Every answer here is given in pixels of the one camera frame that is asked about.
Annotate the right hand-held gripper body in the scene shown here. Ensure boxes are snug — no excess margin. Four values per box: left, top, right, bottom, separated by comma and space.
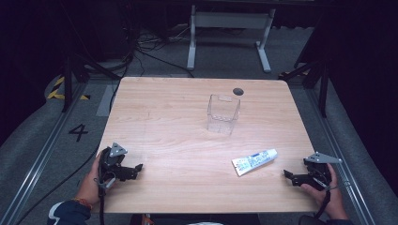
294, 151, 344, 192

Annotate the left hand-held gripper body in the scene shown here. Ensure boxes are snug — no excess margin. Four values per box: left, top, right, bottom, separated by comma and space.
98, 142, 136, 188

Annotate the person's left hand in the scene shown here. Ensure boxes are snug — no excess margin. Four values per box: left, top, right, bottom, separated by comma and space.
76, 152, 116, 207

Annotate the person's right hand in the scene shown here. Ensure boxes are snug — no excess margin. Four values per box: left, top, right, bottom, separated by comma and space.
299, 163, 349, 220

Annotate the white toothpaste tube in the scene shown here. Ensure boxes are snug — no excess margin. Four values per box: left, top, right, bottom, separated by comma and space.
231, 148, 279, 178

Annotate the clear plastic container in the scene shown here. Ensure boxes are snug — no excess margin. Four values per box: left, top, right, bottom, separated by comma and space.
206, 93, 241, 136

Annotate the black metal stand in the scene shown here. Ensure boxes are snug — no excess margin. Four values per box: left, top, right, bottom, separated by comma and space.
60, 52, 122, 114
277, 59, 330, 119

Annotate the metal floor rail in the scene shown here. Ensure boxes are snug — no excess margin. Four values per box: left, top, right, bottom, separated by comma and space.
0, 82, 89, 225
303, 87, 376, 225

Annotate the right hand-held gripper cable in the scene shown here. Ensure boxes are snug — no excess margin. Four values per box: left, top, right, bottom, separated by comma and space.
313, 188, 333, 220

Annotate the hand-held gripper cable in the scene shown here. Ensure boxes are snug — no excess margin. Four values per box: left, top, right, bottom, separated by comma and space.
98, 187, 107, 225
313, 188, 333, 220

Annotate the left hand-held gripper cable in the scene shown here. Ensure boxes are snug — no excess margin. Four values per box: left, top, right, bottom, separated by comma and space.
98, 187, 107, 225

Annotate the orange bracelet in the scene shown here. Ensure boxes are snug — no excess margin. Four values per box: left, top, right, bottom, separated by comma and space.
70, 197, 94, 211

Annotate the black floor cable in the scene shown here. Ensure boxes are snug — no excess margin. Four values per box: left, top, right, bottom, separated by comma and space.
15, 143, 101, 225

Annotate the bundle of floor cables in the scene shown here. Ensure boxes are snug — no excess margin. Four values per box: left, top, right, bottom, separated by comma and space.
107, 18, 196, 111

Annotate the white metal desk frame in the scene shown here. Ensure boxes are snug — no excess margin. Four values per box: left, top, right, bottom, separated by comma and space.
186, 4, 277, 74

